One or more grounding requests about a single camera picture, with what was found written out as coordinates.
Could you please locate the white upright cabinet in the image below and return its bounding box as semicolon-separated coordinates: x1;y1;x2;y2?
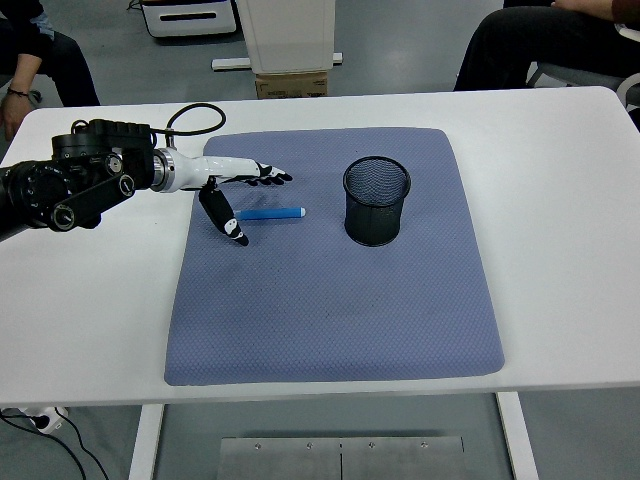
237;0;336;76

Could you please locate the white base bar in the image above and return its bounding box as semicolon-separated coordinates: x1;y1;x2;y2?
210;52;344;71

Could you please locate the seated person with brown sleeve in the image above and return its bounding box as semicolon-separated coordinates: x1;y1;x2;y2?
452;0;640;92

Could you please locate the person in dark clothes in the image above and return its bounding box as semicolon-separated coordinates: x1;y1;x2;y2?
0;0;101;141

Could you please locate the cardboard box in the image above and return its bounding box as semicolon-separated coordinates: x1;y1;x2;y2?
254;71;330;101

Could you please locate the blue-grey textured mat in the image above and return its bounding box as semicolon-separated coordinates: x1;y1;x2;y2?
163;127;505;387

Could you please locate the black floor cable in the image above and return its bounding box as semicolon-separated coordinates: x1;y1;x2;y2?
0;407;109;480

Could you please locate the blue marker with white tip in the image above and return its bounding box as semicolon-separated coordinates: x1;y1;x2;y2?
234;205;308;222

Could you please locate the person's hand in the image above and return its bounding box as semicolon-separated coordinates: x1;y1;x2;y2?
552;0;619;22
0;88;25;141

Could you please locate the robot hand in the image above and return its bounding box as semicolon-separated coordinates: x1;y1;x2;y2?
169;148;295;248

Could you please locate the white table leg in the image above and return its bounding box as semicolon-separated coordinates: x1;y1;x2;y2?
495;392;540;480
127;403;166;480

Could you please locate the white power strip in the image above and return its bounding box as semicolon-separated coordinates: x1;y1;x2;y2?
19;405;69;434

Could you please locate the white and grey chair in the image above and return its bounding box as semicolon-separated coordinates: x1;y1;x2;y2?
524;24;640;114

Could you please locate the black mesh pen holder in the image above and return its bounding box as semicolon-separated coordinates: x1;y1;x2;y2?
342;156;412;248

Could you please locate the white device with dark slot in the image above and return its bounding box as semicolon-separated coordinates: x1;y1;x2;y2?
139;0;240;39

